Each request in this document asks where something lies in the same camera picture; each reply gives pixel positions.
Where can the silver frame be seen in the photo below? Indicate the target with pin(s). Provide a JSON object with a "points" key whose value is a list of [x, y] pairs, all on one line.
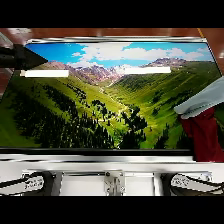
{"points": [[113, 166]]}

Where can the pale grey garment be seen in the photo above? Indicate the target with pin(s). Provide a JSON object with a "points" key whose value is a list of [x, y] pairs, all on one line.
{"points": [[203, 100]]}

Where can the black garment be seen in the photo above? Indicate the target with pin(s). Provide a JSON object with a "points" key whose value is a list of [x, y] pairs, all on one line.
{"points": [[20, 57]]}

